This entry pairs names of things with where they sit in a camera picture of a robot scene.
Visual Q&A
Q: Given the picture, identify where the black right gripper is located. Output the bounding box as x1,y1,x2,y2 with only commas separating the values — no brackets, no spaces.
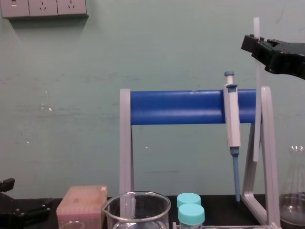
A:
241,34,305,81

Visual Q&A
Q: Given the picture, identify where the grey stand with blue bar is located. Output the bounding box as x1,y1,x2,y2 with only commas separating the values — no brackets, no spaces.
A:
119,86,282,229

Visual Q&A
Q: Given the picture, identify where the large clear glass beaker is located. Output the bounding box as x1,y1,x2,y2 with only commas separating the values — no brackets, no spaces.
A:
102,190,172,229

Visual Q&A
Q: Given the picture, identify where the tube with teal cap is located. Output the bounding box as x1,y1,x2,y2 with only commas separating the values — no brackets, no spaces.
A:
178,203,206,229
176,192,202,208

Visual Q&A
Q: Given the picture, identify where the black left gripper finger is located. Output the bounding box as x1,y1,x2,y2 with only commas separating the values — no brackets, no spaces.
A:
0,177,16,199
0,197,54,229

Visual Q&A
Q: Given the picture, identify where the white and blue pipette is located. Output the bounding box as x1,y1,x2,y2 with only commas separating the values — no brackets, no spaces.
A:
223,70,242,202

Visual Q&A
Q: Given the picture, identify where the small clear glass beaker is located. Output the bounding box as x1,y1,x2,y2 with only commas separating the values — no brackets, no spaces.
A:
59,220,84,229

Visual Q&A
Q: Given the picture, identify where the clear glass conical flask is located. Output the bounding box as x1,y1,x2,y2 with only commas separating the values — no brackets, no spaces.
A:
278,144,305,229

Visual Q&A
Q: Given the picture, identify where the white stirring rod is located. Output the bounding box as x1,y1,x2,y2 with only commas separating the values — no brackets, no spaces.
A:
252,17,263,164

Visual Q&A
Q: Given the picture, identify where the grey wall socket panel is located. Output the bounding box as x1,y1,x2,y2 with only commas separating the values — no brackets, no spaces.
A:
0,0,88,19

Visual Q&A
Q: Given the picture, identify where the pink pipette tip box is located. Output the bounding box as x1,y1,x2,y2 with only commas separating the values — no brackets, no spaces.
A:
56,185,108,229

